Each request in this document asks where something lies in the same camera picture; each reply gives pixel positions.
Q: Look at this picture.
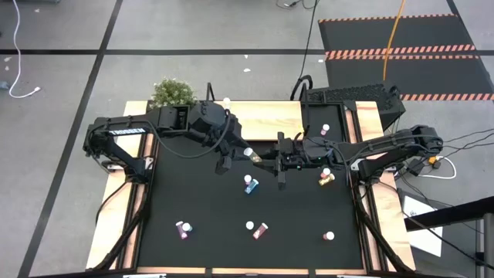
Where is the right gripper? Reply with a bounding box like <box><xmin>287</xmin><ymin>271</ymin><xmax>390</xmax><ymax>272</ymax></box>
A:
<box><xmin>252</xmin><ymin>132</ymin><xmax>323</xmax><ymax>191</ymax></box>

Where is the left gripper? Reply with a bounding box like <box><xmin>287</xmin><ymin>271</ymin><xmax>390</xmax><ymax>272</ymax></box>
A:
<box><xmin>215</xmin><ymin>120</ymin><xmax>252</xmax><ymax>175</ymax></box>

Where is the light wooden board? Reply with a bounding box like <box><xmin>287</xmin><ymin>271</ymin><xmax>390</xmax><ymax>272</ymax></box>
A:
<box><xmin>210</xmin><ymin>100</ymin><xmax>306</xmax><ymax>142</ymax></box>

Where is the potted green plant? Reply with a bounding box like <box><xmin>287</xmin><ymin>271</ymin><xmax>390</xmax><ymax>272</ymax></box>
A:
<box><xmin>149</xmin><ymin>78</ymin><xmax>198</xmax><ymax>109</ymax></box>

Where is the black orange-striped floor mat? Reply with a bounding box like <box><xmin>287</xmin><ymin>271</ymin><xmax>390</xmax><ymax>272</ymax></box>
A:
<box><xmin>317</xmin><ymin>13</ymin><xmax>494</xmax><ymax>102</ymax></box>

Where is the white paper sheet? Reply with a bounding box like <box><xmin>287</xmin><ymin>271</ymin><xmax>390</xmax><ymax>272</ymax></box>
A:
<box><xmin>401</xmin><ymin>194</ymin><xmax>445</xmax><ymax>259</ymax></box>

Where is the black beam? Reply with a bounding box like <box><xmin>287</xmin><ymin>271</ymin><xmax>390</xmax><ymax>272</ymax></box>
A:
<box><xmin>403</xmin><ymin>195</ymin><xmax>494</xmax><ymax>232</ymax></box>

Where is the black cable loop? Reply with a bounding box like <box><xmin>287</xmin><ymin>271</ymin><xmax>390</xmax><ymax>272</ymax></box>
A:
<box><xmin>289</xmin><ymin>74</ymin><xmax>314</xmax><ymax>102</ymax></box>

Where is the black hanging cable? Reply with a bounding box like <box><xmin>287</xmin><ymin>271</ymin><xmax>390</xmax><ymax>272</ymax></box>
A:
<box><xmin>276</xmin><ymin>0</ymin><xmax>321</xmax><ymax>78</ymax></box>

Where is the yellow hanging cable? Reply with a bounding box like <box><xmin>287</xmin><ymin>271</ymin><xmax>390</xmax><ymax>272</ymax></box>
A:
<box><xmin>381</xmin><ymin>0</ymin><xmax>407</xmax><ymax>81</ymax></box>

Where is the white floor cable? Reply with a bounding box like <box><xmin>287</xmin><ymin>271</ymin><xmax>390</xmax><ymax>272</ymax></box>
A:
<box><xmin>7</xmin><ymin>0</ymin><xmax>42</xmax><ymax>100</ymax></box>

